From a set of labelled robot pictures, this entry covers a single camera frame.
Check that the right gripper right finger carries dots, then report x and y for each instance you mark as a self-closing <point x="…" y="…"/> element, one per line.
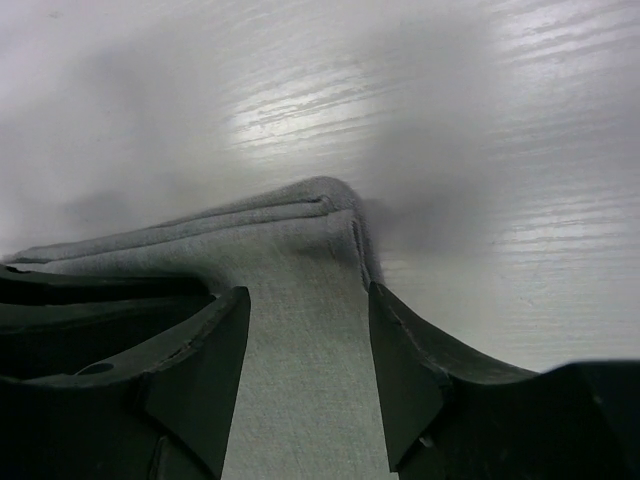
<point x="452" y="412"/>

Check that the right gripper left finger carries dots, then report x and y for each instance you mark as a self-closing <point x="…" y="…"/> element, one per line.
<point x="116" y="377"/>

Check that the grey cloth napkin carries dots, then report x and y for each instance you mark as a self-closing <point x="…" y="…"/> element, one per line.
<point x="308" y="406"/>

